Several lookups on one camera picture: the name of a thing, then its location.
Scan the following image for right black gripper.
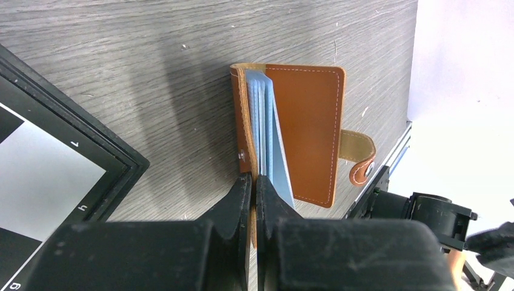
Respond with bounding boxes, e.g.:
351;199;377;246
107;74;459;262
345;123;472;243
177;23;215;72
345;166;513;278

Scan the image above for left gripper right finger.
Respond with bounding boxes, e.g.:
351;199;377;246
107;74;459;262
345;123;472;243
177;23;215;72
256;175;301;290

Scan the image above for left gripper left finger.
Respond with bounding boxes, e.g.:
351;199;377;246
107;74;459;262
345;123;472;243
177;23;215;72
197;172;252;290

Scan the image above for brown leather card holder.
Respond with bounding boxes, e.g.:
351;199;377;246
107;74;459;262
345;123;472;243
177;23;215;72
229;62;378;249

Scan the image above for black white chessboard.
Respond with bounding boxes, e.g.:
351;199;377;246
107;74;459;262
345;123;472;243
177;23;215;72
1;47;150;290

